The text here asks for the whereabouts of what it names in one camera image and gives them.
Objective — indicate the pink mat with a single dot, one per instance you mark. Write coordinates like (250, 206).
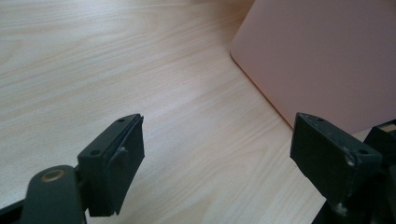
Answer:
(317, 59)

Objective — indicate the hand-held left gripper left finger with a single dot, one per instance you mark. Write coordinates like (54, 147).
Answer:
(115, 168)

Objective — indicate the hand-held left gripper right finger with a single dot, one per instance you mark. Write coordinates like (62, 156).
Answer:
(330, 155)

